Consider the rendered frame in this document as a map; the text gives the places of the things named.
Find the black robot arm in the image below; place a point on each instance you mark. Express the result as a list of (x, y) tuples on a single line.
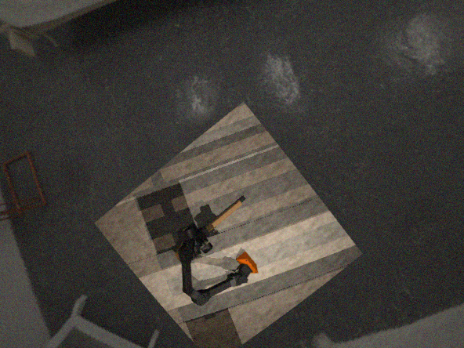
[(200, 297)]

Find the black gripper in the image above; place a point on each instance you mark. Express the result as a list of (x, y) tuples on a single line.
[(207, 247)]

